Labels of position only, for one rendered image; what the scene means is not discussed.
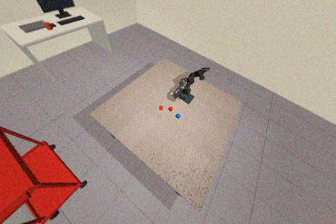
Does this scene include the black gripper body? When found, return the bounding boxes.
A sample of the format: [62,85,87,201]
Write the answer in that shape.
[194,69,202,77]

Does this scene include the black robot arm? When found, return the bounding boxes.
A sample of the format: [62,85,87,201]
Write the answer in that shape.
[179,72,205,100]

